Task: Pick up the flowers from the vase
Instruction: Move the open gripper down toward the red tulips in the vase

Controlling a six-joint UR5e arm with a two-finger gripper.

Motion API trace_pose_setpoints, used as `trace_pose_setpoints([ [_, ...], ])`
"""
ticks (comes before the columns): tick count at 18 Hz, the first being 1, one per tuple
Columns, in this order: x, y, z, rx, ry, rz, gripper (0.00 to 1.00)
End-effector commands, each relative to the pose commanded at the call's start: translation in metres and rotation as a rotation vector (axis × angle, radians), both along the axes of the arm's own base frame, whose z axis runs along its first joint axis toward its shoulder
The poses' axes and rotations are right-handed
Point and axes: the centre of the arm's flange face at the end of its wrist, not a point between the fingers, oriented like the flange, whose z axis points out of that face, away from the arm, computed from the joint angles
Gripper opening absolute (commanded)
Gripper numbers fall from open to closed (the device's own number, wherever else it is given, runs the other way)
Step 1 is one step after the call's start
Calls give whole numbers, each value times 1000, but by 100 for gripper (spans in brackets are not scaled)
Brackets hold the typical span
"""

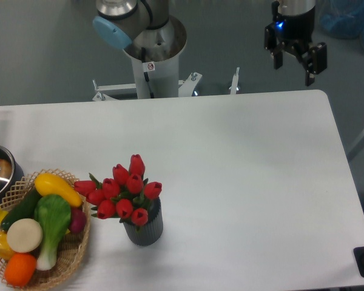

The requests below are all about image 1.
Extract red tulip bouquet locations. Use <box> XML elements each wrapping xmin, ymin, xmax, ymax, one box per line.
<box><xmin>74</xmin><ymin>154</ymin><xmax>163</xmax><ymax>230</ymax></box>

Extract yellow squash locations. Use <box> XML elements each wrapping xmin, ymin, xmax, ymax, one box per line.
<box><xmin>34</xmin><ymin>173</ymin><xmax>83</xmax><ymax>207</ymax></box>

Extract dark green cucumber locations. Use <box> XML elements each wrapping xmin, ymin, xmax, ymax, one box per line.
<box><xmin>0</xmin><ymin>188</ymin><xmax>42</xmax><ymax>231</ymax></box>

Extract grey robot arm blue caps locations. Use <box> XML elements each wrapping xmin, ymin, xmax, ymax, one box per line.
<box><xmin>93</xmin><ymin>1</ymin><xmax>328</xmax><ymax>85</ymax></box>

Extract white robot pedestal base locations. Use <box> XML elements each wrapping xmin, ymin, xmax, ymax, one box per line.
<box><xmin>92</xmin><ymin>15</ymin><xmax>241</xmax><ymax>102</ymax></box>

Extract woven wicker basket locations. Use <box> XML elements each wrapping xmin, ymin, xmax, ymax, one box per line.
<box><xmin>0</xmin><ymin>169</ymin><xmax>90</xmax><ymax>290</ymax></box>

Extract round cream white vegetable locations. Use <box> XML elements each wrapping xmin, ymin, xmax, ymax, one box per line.
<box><xmin>7</xmin><ymin>218</ymin><xmax>43</xmax><ymax>253</ymax></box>

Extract orange fruit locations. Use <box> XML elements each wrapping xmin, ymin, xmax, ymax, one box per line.
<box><xmin>4</xmin><ymin>253</ymin><xmax>36</xmax><ymax>287</ymax></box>

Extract green bok choy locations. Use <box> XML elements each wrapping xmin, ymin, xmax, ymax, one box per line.
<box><xmin>34</xmin><ymin>194</ymin><xmax>71</xmax><ymax>271</ymax></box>

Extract blue plastic bag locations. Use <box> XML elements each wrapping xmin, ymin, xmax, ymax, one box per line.
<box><xmin>317</xmin><ymin>1</ymin><xmax>364</xmax><ymax>49</ymax></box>

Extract dark grey ribbed vase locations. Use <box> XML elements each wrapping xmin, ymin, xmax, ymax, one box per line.
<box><xmin>123</xmin><ymin>198</ymin><xmax>163</xmax><ymax>246</ymax></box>

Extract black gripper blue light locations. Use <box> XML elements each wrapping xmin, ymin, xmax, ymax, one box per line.
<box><xmin>264</xmin><ymin>1</ymin><xmax>327</xmax><ymax>87</ymax></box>

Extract black cable on pedestal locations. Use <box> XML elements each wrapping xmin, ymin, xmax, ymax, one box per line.
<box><xmin>140</xmin><ymin>47</ymin><xmax>155</xmax><ymax>99</ymax></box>

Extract yellow bell pepper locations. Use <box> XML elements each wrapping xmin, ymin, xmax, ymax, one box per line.
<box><xmin>0</xmin><ymin>230</ymin><xmax>16</xmax><ymax>261</ymax></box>

